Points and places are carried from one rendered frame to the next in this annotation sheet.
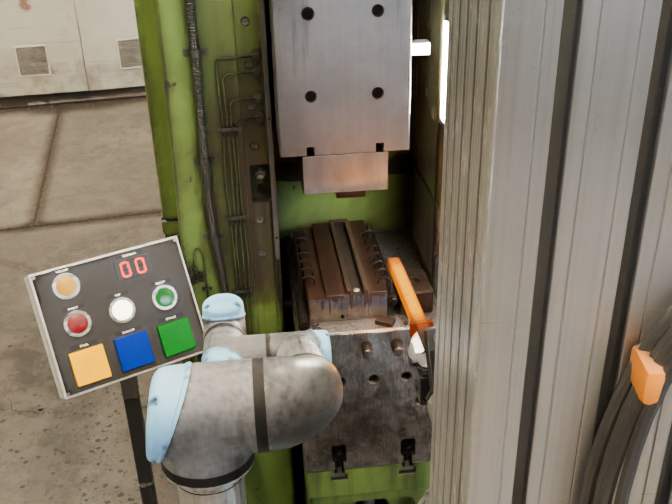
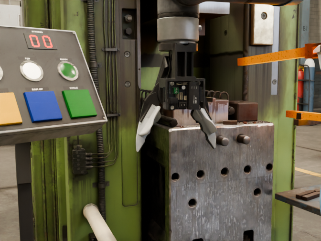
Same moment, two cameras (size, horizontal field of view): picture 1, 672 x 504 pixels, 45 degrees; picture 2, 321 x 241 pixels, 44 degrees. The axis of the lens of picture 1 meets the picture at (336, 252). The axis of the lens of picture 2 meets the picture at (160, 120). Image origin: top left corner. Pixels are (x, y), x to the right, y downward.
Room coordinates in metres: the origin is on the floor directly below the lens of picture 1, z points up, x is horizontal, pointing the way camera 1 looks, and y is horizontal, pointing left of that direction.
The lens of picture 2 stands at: (0.56, 0.42, 1.08)
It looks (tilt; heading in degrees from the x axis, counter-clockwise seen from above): 7 degrees down; 346
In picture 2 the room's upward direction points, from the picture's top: straight up
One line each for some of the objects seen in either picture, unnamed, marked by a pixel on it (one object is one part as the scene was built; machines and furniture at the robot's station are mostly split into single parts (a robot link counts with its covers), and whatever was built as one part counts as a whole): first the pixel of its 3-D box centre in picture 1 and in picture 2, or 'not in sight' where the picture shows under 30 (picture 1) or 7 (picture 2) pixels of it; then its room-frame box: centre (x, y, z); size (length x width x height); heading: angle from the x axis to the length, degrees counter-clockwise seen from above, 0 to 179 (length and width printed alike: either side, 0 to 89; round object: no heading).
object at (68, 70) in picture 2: (164, 297); (68, 71); (1.61, 0.39, 1.09); 0.05 x 0.03 x 0.04; 96
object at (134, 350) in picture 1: (134, 350); (42, 106); (1.52, 0.46, 1.01); 0.07 x 0.05 x 0.07; 121
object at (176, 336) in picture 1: (176, 336); (79, 104); (1.57, 0.37, 1.01); 0.07 x 0.05 x 0.07; 121
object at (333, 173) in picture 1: (335, 142); (176, 7); (1.98, -0.01, 1.32); 0.42 x 0.20 x 0.10; 6
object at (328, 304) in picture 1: (338, 265); (176, 106); (1.98, -0.01, 0.96); 0.42 x 0.20 x 0.09; 6
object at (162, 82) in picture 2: not in sight; (179, 77); (1.25, 0.21, 1.07); 0.09 x 0.08 x 0.12; 177
